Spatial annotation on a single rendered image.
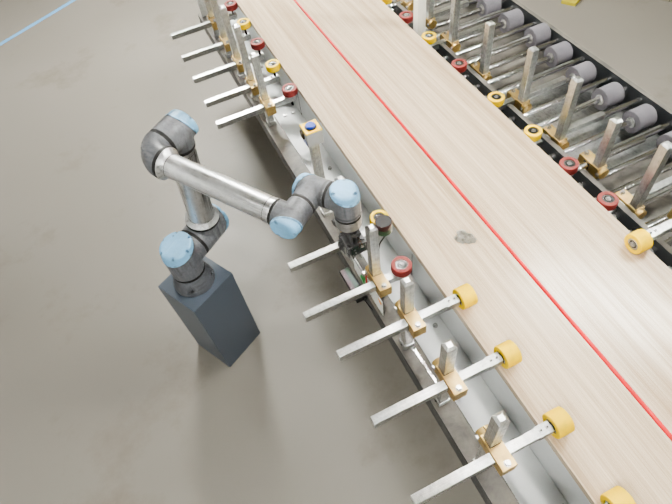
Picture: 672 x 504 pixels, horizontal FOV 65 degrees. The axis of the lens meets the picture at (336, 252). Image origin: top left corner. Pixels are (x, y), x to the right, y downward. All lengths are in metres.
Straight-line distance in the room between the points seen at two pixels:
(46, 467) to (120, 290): 1.03
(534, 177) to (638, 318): 0.71
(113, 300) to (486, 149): 2.29
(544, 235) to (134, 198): 2.76
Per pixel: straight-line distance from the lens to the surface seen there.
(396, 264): 2.03
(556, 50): 3.18
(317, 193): 1.67
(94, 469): 3.04
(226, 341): 2.78
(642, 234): 2.19
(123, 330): 3.31
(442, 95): 2.74
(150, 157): 1.87
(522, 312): 1.97
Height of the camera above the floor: 2.58
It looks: 53 degrees down
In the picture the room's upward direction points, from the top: 10 degrees counter-clockwise
